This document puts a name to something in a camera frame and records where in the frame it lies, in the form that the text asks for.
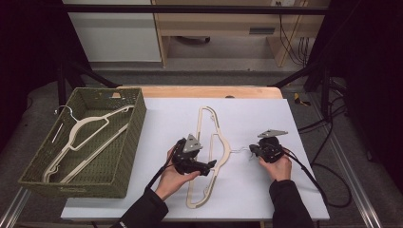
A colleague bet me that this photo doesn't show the left hand-held gripper black cable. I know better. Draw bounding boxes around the left hand-held gripper black cable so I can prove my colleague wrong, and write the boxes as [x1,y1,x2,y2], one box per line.
[144,146,179,195]

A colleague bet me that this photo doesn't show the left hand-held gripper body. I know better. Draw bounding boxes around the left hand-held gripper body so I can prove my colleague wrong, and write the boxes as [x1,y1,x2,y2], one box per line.
[171,133,211,177]

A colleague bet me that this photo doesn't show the aluminium rail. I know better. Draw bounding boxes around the aluminium rail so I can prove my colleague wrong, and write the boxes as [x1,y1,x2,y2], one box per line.
[0,185,33,228]
[308,94,385,228]

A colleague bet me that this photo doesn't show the black floor cables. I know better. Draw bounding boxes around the black floor cables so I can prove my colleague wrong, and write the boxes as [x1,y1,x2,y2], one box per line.
[297,94,349,147]

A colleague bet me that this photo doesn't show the green woven basket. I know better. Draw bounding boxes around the green woven basket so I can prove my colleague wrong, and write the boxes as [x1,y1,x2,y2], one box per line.
[17,86,148,200]

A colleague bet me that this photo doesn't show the black chair base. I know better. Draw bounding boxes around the black chair base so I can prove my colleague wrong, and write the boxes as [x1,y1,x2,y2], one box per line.
[173,35,212,45]

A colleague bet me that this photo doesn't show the person's right hand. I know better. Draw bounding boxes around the person's right hand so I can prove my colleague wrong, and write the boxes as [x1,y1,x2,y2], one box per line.
[258,154,294,183]

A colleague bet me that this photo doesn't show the black horizontal bar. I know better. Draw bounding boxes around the black horizontal bar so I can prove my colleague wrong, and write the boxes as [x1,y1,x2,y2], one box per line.
[61,4,331,16]

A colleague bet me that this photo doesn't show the person's left hand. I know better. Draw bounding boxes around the person's left hand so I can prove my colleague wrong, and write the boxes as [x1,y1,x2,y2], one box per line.
[154,146,202,202]

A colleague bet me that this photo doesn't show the white table cover board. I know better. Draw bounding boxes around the white table cover board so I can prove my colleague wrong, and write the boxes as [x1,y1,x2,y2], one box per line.
[60,97,331,222]

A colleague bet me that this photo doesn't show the right hand-held gripper black cable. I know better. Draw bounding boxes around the right hand-held gripper black cable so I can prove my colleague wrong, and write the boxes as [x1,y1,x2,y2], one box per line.
[280,146,354,209]

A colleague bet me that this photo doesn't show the light wooden desk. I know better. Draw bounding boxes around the light wooden desk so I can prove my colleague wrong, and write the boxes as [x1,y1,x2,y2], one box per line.
[150,0,333,68]

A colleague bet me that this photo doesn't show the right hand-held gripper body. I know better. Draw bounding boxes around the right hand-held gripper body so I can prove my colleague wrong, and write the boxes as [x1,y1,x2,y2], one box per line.
[252,128,289,164]

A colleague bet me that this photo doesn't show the dark curtain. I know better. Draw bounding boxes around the dark curtain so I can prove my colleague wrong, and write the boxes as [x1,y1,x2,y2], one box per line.
[307,0,403,186]
[0,0,91,155]

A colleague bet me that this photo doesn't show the beige clothes hanger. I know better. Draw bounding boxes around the beige clothes hanger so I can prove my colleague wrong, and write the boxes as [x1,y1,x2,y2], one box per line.
[41,104,135,185]
[185,105,255,210]

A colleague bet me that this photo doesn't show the black stand legs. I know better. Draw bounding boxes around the black stand legs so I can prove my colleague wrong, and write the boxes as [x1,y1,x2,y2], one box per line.
[268,61,333,121]
[56,59,122,114]

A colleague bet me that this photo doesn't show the hanging black cables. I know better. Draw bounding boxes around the hanging black cables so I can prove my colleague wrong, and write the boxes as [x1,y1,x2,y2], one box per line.
[275,1,311,67]

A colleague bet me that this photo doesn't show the yellow and black tool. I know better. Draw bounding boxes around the yellow and black tool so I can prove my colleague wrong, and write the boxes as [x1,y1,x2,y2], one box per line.
[293,92,312,107]

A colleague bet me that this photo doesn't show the white cabinet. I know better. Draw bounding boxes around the white cabinet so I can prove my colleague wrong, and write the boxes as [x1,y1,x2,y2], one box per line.
[62,0,163,64]

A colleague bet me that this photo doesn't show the hand-held gripper black cable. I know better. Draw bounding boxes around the hand-held gripper black cable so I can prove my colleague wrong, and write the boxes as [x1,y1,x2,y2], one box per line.
[280,146,354,209]
[144,146,179,195]

